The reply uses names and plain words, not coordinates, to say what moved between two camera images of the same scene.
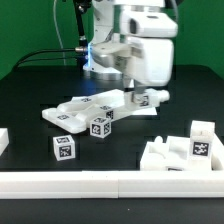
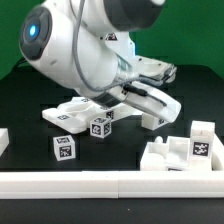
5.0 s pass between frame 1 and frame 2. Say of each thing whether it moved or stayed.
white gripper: moved
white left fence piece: stayed
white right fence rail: stayed
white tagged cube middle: stayed
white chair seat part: stayed
